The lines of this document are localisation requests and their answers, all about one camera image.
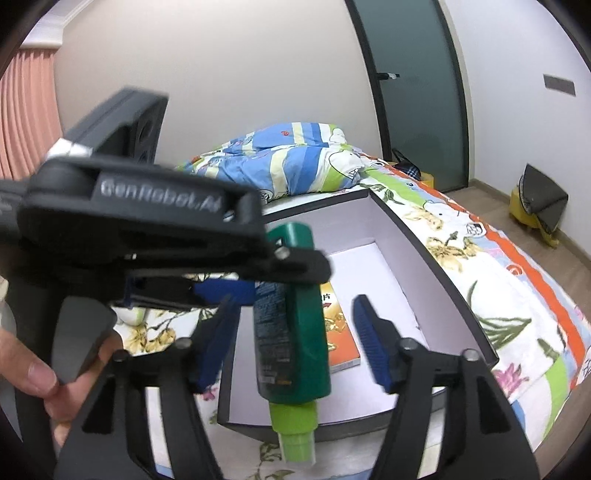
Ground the orange printed packet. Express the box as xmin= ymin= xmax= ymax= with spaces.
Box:
xmin=318 ymin=282 xmax=363 ymax=373

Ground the floral cartoon bed sheet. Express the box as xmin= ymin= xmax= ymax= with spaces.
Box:
xmin=110 ymin=148 xmax=591 ymax=480

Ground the dark box with white inside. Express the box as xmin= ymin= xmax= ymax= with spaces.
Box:
xmin=216 ymin=188 xmax=500 ymax=448

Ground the frosted glass door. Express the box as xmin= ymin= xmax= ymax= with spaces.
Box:
xmin=345 ymin=0 xmax=472 ymax=193

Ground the blue striped cartoon quilt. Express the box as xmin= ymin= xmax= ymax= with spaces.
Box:
xmin=190 ymin=122 xmax=385 ymax=200

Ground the grey wall switch panel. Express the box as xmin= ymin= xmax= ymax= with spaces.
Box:
xmin=543 ymin=73 xmax=578 ymax=97

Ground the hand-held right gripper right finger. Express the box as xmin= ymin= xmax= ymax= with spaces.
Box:
xmin=353 ymin=295 xmax=542 ymax=480

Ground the dark plaid bag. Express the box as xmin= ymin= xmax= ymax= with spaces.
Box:
xmin=390 ymin=148 xmax=424 ymax=182

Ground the person's left hand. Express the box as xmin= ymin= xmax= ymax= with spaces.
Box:
xmin=0 ymin=318 xmax=125 ymax=446

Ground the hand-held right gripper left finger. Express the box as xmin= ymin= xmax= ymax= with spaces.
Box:
xmin=53 ymin=294 xmax=244 ymax=480

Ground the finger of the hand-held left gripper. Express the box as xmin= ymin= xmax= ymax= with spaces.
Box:
xmin=124 ymin=276 xmax=257 ymax=311
xmin=124 ymin=246 xmax=332 ymax=286

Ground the pink curtain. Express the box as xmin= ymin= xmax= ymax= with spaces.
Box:
xmin=0 ymin=45 xmax=66 ymax=182

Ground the yellow plastic bin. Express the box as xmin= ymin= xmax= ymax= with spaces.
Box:
xmin=509 ymin=182 xmax=560 ymax=248

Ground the green spray bottle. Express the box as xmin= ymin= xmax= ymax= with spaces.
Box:
xmin=252 ymin=222 xmax=334 ymax=465

